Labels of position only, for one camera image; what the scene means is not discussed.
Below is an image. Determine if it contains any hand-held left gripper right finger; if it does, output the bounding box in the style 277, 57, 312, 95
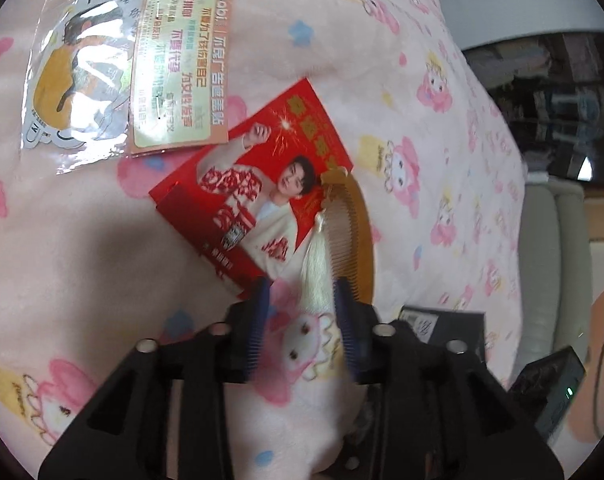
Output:
332, 279, 565, 480

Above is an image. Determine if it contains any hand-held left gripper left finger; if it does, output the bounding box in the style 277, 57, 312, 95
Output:
38, 277, 272, 480

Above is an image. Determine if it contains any wooden comb with white tassel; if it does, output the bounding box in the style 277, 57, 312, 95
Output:
292, 167, 379, 313

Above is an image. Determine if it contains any black cardboard box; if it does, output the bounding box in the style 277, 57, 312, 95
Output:
398, 305, 487, 361

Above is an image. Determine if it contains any red photo card packet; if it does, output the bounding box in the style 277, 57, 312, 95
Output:
148, 78, 355, 301

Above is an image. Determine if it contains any pink printed blanket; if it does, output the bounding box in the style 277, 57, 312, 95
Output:
0, 0, 533, 480

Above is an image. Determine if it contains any clear cartoon sticker packet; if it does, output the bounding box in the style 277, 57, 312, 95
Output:
19, 0, 235, 176

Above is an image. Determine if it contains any dark glass cabinet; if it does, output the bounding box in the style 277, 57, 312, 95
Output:
461, 30, 604, 186

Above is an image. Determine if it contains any white padded bed frame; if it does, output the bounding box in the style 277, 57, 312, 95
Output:
502, 180, 595, 391

